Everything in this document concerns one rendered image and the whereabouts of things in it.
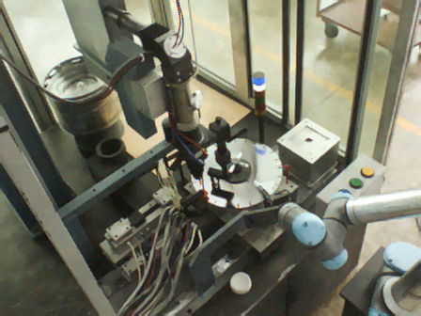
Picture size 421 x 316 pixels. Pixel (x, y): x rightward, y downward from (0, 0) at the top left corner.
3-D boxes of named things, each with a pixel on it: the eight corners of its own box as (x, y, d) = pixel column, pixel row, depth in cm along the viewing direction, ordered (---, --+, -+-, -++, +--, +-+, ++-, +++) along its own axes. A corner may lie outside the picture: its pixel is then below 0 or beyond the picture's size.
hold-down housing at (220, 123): (227, 154, 154) (221, 110, 140) (235, 163, 150) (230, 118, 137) (212, 161, 152) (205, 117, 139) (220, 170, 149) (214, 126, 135)
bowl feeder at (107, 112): (110, 105, 231) (90, 46, 206) (145, 134, 213) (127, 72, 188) (56, 136, 217) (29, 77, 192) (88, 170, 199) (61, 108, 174)
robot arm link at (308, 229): (314, 254, 116) (293, 233, 114) (295, 240, 127) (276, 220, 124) (334, 232, 117) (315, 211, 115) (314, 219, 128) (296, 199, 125)
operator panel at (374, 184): (358, 178, 182) (362, 152, 172) (382, 193, 176) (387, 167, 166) (313, 220, 170) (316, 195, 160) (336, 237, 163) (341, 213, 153)
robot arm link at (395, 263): (421, 267, 142) (430, 244, 132) (413, 305, 133) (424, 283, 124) (382, 254, 146) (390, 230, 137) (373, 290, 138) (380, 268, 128)
